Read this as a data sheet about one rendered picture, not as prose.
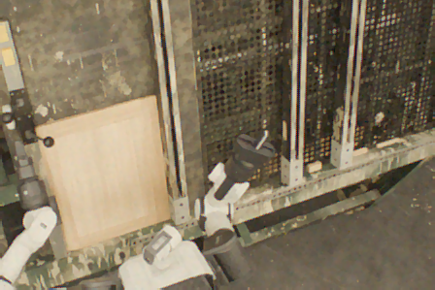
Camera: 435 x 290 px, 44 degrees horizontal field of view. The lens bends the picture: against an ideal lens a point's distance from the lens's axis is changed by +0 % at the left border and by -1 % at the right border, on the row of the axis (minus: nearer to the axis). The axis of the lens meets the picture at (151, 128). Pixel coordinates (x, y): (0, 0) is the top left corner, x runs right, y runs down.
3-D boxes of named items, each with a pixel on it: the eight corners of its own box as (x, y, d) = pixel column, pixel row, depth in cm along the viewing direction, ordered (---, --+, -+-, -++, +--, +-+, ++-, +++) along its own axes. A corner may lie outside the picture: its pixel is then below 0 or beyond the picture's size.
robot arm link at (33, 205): (13, 201, 170) (22, 235, 169) (25, 198, 161) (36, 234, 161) (45, 191, 176) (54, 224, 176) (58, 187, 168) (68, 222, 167)
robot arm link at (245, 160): (276, 164, 156) (257, 185, 165) (276, 140, 163) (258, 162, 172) (236, 149, 155) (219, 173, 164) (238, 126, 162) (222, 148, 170)
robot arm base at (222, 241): (249, 257, 179) (260, 273, 168) (216, 277, 179) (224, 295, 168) (228, 222, 175) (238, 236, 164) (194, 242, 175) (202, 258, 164)
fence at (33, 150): (53, 253, 208) (55, 260, 205) (-11, 20, 161) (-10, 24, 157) (66, 249, 210) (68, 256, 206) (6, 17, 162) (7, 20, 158)
